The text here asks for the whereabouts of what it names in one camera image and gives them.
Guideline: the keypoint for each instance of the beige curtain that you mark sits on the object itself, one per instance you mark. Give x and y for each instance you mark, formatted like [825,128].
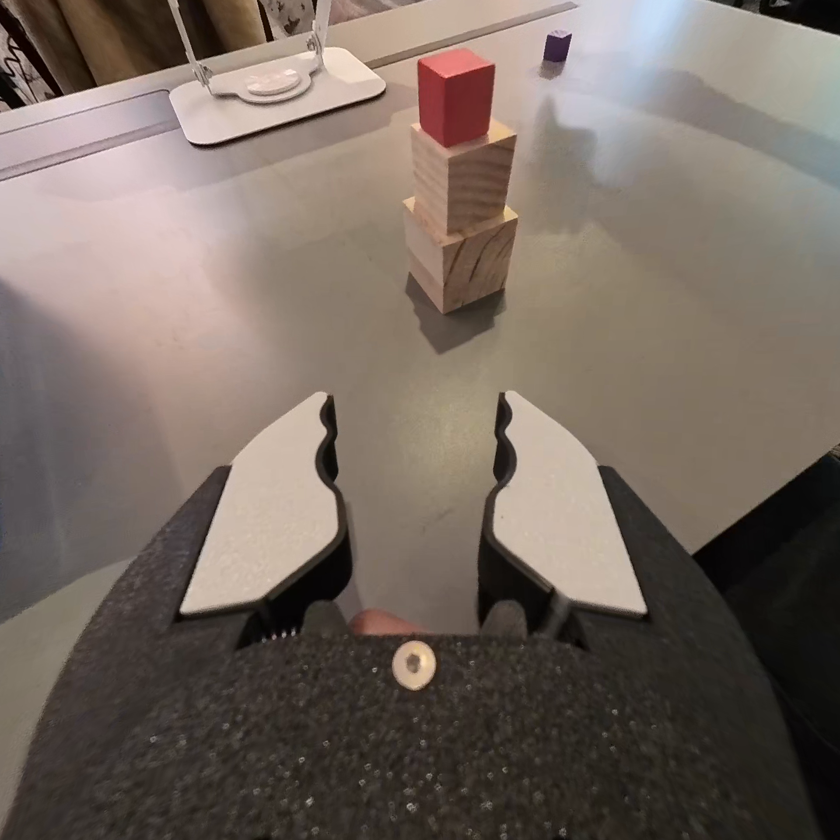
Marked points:
[105,39]

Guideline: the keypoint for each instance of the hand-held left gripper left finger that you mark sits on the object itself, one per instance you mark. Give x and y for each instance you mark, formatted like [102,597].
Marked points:
[269,525]

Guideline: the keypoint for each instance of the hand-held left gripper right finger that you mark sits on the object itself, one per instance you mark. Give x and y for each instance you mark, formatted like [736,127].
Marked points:
[564,525]

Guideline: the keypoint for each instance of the red wooden block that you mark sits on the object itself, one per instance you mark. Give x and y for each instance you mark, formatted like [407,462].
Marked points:
[453,98]

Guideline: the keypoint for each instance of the black and white patterned cloth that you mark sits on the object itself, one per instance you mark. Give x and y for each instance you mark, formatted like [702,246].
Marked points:
[19,65]

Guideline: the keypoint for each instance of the white metal stand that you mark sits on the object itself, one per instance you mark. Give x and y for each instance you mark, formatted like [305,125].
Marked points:
[341,79]

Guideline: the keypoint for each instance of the small purple wooden cube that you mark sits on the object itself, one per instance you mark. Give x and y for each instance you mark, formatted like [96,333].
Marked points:
[556,47]

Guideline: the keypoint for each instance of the pale wooden cube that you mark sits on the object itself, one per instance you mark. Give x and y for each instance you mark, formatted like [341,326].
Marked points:
[459,184]
[466,269]

